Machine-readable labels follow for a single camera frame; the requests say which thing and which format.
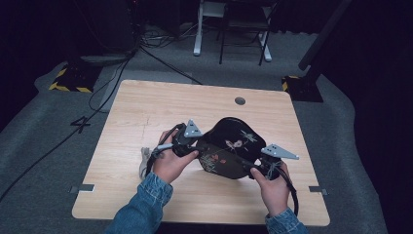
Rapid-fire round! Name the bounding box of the hand-held gripper cable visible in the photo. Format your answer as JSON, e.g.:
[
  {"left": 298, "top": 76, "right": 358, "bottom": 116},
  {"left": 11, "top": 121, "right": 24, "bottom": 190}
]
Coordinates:
[
  {"left": 144, "top": 122, "right": 186, "bottom": 176},
  {"left": 269, "top": 160, "right": 299, "bottom": 217}
]

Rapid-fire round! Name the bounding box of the white desk frame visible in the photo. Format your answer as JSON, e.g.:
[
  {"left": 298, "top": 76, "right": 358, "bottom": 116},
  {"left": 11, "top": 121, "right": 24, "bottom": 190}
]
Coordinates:
[{"left": 193, "top": 0, "right": 273, "bottom": 62}]

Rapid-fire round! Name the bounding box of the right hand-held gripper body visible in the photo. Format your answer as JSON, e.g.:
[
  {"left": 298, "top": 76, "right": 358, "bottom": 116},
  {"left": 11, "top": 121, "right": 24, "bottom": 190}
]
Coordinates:
[{"left": 257, "top": 143, "right": 300, "bottom": 180}]

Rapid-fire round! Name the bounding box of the black floral lacquer tray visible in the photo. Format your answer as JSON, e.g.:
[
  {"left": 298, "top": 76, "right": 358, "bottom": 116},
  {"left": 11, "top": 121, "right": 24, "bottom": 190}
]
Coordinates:
[{"left": 196, "top": 116, "right": 267, "bottom": 180}]

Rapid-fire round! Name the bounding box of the tangle of floor cables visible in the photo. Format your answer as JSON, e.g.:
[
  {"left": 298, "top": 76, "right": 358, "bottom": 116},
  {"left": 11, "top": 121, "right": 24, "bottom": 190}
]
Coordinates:
[{"left": 140, "top": 22, "right": 196, "bottom": 49}]

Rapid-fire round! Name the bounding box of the black folding chair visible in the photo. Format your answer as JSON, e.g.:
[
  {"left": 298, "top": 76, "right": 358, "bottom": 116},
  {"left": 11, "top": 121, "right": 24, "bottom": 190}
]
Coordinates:
[{"left": 217, "top": 0, "right": 281, "bottom": 66}]

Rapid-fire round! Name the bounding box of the white cloth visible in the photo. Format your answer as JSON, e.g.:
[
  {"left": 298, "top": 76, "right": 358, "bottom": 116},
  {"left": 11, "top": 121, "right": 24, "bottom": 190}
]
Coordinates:
[{"left": 139, "top": 146, "right": 153, "bottom": 180}]

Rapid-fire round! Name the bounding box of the person's left hand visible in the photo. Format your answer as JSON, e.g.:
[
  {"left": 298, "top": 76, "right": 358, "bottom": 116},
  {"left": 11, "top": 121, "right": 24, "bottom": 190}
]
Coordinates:
[{"left": 153, "top": 130, "right": 199, "bottom": 184}]

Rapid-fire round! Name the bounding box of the dark equipment cabinet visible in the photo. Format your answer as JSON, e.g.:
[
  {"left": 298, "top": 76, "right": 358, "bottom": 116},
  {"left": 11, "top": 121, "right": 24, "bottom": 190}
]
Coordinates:
[{"left": 76, "top": 0, "right": 137, "bottom": 55}]

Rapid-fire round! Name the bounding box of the grey tape strip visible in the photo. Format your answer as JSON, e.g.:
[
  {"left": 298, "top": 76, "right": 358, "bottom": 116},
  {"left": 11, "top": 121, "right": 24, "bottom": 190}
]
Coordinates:
[
  {"left": 68, "top": 183, "right": 95, "bottom": 195},
  {"left": 308, "top": 185, "right": 329, "bottom": 196}
]

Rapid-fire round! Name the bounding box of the right hand-held gripper cable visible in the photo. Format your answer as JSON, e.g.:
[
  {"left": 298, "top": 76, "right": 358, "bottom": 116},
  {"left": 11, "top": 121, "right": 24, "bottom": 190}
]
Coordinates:
[{"left": 269, "top": 160, "right": 299, "bottom": 217}]

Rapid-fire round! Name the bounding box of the long black floor cable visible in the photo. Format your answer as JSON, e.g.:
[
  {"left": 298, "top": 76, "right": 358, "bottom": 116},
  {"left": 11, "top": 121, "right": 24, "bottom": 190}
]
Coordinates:
[{"left": 0, "top": 48, "right": 137, "bottom": 203}]

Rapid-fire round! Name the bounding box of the slanted black pole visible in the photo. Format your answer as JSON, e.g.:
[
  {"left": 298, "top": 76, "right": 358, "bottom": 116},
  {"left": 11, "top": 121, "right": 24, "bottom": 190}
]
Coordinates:
[{"left": 297, "top": 0, "right": 354, "bottom": 72}]

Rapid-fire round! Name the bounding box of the person's right hand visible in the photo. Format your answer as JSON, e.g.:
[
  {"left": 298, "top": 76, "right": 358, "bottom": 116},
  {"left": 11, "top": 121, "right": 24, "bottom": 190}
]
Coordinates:
[{"left": 250, "top": 162, "right": 290, "bottom": 217}]

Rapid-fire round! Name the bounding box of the grey round stand base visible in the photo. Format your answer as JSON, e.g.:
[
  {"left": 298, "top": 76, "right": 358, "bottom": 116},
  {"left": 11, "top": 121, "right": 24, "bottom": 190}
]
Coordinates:
[{"left": 79, "top": 53, "right": 131, "bottom": 67}]

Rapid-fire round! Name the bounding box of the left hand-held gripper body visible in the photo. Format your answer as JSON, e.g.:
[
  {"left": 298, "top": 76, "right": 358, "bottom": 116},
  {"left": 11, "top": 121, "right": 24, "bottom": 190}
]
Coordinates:
[{"left": 172, "top": 119, "right": 204, "bottom": 159}]

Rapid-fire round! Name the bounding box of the straight black floor cable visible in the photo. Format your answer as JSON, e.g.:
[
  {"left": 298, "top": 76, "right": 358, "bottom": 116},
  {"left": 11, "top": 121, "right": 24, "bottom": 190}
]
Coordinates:
[{"left": 139, "top": 46, "right": 204, "bottom": 86}]

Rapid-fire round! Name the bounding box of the left hand-held gripper cable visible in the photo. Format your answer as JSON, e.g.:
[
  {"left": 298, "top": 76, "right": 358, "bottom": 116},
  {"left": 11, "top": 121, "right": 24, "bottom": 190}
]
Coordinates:
[{"left": 144, "top": 122, "right": 186, "bottom": 176}]

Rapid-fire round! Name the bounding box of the thin black cable loop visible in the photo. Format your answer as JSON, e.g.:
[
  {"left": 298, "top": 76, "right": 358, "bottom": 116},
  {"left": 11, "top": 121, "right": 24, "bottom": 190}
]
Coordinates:
[{"left": 88, "top": 58, "right": 131, "bottom": 113}]

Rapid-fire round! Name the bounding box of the black yellow striped stand base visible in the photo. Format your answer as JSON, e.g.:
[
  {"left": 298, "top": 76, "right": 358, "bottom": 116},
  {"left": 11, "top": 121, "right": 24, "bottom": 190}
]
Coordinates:
[
  {"left": 48, "top": 62, "right": 103, "bottom": 94},
  {"left": 282, "top": 75, "right": 324, "bottom": 103}
]

